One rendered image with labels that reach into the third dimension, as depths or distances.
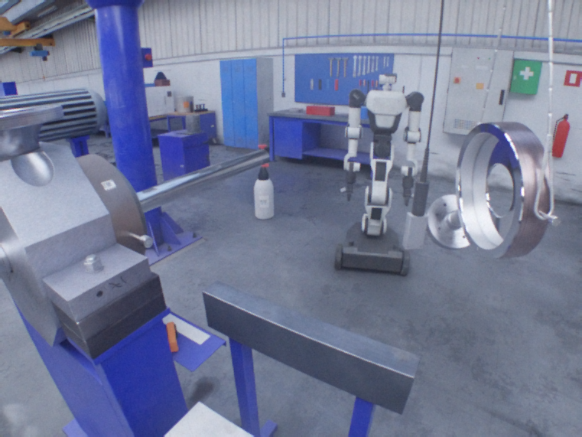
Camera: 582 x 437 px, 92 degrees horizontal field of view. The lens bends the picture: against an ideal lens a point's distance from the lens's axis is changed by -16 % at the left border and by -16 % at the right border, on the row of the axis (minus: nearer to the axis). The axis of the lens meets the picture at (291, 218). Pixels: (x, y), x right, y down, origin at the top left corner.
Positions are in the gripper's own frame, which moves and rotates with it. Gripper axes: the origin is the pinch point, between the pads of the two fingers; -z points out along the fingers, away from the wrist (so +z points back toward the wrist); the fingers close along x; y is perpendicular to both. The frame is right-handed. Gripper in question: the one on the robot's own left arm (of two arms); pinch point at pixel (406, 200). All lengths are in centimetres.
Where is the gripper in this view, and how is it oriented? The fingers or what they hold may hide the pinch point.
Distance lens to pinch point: 262.2
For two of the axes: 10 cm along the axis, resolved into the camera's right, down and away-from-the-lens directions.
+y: 9.8, 0.9, -2.0
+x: -2.1, 2.1, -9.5
